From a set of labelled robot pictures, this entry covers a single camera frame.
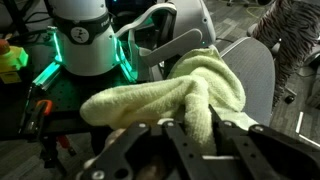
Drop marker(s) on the yellow emergency stop box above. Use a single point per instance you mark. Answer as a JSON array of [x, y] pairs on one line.
[[13, 60]]

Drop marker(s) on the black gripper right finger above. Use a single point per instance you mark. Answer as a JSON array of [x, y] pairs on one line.
[[276, 156]]

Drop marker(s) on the striped fuzzy fabric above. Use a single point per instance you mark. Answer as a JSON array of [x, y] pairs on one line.
[[290, 36]]

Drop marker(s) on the black chair caster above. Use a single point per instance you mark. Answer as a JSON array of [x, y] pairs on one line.
[[290, 99]]

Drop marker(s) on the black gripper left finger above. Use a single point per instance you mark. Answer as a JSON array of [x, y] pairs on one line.
[[146, 156]]

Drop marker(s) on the grey swivel office chair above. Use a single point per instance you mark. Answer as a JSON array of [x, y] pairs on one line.
[[253, 76]]

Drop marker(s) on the black perforated robot table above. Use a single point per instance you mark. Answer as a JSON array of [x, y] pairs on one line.
[[73, 95]]

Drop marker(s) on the light green towel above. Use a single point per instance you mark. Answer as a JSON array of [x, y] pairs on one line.
[[186, 86]]

